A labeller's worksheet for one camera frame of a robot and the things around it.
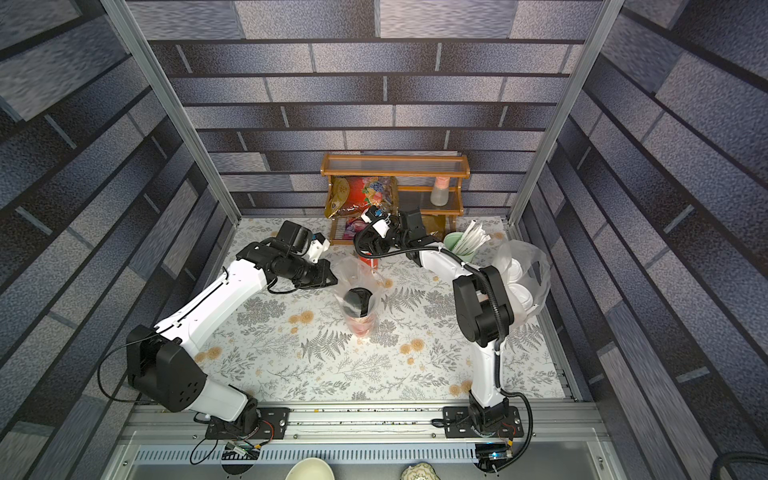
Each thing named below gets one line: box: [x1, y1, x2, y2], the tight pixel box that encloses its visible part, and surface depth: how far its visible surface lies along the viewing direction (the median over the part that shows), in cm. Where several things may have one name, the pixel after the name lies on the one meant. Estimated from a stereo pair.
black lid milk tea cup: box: [343, 287, 376, 337], surface depth 77 cm
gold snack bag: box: [325, 176, 350, 219], surface depth 102 cm
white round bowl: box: [285, 457, 335, 480], surface depth 66 cm
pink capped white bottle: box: [430, 176, 450, 207], surface depth 105 cm
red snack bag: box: [338, 176, 398, 215], surface depth 102 cm
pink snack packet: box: [343, 219, 369, 240], surface depth 115 cm
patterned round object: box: [400, 462, 441, 480], surface depth 68 cm
